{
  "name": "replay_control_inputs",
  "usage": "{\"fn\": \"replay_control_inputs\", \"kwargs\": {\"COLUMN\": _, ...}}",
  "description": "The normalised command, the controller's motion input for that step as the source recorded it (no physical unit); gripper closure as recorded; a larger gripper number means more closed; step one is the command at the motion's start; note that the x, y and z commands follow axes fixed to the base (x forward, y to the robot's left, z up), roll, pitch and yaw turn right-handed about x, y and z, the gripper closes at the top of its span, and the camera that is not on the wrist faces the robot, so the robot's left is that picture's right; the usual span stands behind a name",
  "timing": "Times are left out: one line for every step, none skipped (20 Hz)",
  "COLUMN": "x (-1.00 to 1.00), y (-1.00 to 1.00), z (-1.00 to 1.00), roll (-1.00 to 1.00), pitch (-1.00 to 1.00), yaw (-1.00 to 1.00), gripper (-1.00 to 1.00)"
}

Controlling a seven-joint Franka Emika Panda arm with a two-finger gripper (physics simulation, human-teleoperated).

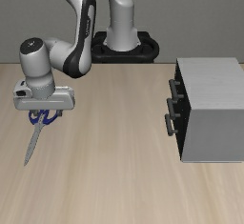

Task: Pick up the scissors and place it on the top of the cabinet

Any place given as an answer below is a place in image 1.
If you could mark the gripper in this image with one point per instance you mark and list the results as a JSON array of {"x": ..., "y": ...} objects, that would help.
[{"x": 47, "y": 101}]

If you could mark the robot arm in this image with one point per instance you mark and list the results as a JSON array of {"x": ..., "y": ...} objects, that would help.
[{"x": 120, "y": 21}]

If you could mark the grey cabinet with drawers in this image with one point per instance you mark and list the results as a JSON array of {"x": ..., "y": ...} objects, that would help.
[{"x": 213, "y": 107}]

